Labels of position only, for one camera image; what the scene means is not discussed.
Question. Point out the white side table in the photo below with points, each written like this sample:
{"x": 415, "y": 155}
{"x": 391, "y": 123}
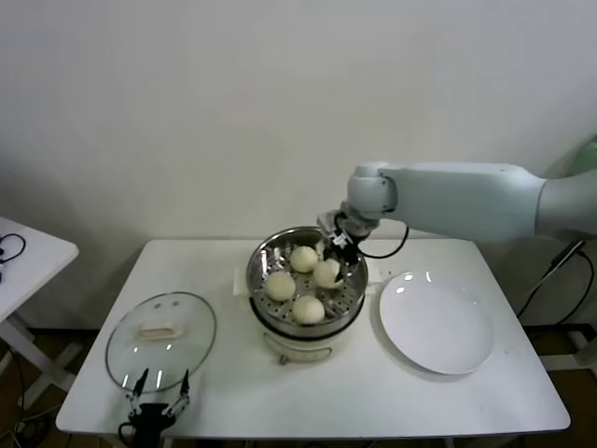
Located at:
{"x": 37, "y": 261}

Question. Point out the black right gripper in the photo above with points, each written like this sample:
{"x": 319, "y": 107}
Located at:
{"x": 346, "y": 249}

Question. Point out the white steamed baozi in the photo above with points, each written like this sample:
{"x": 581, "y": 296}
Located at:
{"x": 326, "y": 275}
{"x": 308, "y": 309}
{"x": 303, "y": 259}
{"x": 280, "y": 285}

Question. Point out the white round plate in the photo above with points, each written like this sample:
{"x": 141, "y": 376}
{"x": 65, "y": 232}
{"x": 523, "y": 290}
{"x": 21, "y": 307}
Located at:
{"x": 438, "y": 322}

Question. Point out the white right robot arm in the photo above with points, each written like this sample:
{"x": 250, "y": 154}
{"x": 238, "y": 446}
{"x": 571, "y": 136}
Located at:
{"x": 466, "y": 196}

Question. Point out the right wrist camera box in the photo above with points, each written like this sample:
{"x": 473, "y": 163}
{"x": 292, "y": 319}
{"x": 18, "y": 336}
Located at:
{"x": 329, "y": 220}

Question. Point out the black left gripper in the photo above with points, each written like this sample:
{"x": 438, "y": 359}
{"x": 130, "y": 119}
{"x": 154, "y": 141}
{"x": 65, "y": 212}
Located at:
{"x": 149, "y": 417}

